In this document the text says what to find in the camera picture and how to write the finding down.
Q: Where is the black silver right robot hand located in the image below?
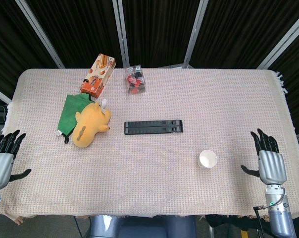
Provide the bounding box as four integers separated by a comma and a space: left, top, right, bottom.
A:
240, 128, 288, 185

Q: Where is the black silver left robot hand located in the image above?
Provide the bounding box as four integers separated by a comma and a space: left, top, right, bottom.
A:
0, 129, 32, 191

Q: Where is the white paper cup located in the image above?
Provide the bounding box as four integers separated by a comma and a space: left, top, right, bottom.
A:
198, 149, 218, 169

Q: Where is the green cloth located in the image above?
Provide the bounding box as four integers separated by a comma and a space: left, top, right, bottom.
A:
56, 93, 95, 144

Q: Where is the yellow plush toy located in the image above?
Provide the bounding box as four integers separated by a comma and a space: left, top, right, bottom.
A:
72, 99, 112, 149

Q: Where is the pink woven tablecloth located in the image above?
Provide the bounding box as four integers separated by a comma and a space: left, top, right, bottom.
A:
0, 67, 299, 224

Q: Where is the black folded laptop stand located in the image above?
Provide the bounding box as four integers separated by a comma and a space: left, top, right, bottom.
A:
123, 119, 184, 135

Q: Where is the orange snack box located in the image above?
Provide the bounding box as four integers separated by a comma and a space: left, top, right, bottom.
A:
80, 53, 116, 99

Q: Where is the blue grey robot torso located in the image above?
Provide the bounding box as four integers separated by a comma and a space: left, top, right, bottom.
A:
89, 215, 197, 238

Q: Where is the clear plastic cube box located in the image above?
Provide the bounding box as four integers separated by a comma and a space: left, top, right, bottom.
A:
124, 64, 147, 95

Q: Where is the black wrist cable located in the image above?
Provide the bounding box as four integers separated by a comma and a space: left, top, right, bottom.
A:
253, 187, 287, 212

